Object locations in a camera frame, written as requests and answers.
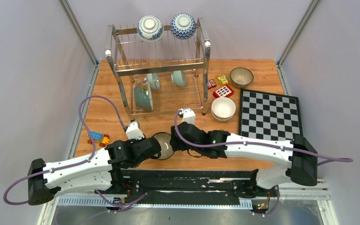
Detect dark blue floral bowl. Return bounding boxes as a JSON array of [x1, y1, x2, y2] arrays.
[[152, 132, 174, 160]]

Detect cream bowl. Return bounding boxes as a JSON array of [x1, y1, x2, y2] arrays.
[[212, 114, 232, 122], [211, 97, 236, 118]]

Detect steel two-tier dish rack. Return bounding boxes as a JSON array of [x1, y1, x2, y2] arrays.
[[105, 17, 211, 119]]

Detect pink brown bowl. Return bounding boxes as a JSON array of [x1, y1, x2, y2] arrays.
[[230, 67, 254, 89]]

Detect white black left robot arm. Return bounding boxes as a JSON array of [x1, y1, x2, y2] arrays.
[[28, 137, 161, 205]]

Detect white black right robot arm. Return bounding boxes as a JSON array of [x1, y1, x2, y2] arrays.
[[171, 122, 318, 196]]

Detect blue orange toy car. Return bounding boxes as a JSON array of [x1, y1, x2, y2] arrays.
[[87, 131, 110, 148]]

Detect red owl toy block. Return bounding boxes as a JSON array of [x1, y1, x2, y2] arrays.
[[207, 79, 217, 90]]

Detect red calculator toy block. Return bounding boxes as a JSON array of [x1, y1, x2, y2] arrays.
[[213, 84, 234, 98]]

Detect small celadon cup right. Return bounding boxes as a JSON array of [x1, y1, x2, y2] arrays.
[[171, 70, 187, 87]]

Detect small celadon cup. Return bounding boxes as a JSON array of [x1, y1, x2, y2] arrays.
[[146, 73, 160, 90], [171, 70, 187, 87]]

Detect yellow owl toy block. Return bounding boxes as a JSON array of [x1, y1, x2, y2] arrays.
[[217, 75, 229, 86]]

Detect small celadon cup left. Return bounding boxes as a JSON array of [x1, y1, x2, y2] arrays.
[[146, 73, 160, 90]]

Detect black white checkerboard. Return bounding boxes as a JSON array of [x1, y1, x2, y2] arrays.
[[238, 89, 303, 141]]

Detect blue white patterned bowl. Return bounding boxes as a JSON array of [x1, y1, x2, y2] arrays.
[[169, 13, 197, 40]]

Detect white blue floral bowl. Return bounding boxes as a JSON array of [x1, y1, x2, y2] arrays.
[[137, 15, 164, 43]]

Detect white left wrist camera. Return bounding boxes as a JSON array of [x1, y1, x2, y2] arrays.
[[125, 120, 145, 141]]

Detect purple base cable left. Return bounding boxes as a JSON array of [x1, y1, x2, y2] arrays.
[[94, 190, 148, 215]]

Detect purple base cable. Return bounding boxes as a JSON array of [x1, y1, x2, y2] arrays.
[[94, 190, 148, 215], [250, 187, 281, 218]]

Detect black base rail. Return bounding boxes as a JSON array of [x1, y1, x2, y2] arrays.
[[48, 169, 330, 215]]

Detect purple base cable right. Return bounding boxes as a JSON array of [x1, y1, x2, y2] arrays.
[[250, 187, 281, 218]]

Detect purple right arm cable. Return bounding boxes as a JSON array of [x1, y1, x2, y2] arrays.
[[173, 111, 354, 164]]

